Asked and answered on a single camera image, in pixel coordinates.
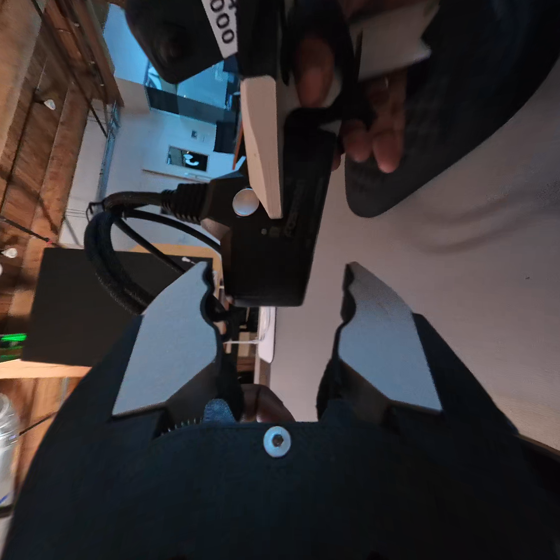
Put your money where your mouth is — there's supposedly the black mesh wrist rest pad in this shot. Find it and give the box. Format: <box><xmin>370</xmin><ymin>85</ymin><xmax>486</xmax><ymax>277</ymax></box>
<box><xmin>343</xmin><ymin>0</ymin><xmax>560</xmax><ymax>218</ymax></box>

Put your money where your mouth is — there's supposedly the person's right hand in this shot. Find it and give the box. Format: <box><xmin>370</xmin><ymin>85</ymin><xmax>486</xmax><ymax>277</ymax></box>
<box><xmin>292</xmin><ymin>35</ymin><xmax>408</xmax><ymax>174</ymax></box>

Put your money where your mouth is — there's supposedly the black wall sign white mark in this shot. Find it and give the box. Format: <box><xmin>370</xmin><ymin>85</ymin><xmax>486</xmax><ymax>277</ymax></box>
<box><xmin>166</xmin><ymin>146</ymin><xmax>209</xmax><ymax>172</ymax></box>

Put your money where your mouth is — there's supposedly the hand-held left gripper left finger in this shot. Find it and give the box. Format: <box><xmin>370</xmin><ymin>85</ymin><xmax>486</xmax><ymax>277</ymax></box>
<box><xmin>111</xmin><ymin>261</ymin><xmax>244</xmax><ymax>421</ymax></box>

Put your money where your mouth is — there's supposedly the thick black braided cable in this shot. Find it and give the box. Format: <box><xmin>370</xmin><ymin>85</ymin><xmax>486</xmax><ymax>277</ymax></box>
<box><xmin>84</xmin><ymin>175</ymin><xmax>246</xmax><ymax>316</ymax></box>

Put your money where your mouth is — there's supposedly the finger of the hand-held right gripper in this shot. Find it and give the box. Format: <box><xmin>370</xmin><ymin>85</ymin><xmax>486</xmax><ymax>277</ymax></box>
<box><xmin>241</xmin><ymin>74</ymin><xmax>286</xmax><ymax>220</ymax></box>

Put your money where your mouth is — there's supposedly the grey HDMI switch box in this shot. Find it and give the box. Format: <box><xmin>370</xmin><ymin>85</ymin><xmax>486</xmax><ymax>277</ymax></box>
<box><xmin>219</xmin><ymin>107</ymin><xmax>338</xmax><ymax>308</ymax></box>

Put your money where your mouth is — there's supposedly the clear plastic water bottle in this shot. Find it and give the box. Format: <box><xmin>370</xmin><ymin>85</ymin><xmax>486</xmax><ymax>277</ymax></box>
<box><xmin>0</xmin><ymin>393</ymin><xmax>21</xmax><ymax>512</ymax></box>

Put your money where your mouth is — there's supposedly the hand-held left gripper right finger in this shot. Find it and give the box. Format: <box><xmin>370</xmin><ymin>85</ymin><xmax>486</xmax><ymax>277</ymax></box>
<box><xmin>316</xmin><ymin>262</ymin><xmax>443</xmax><ymax>424</ymax></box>

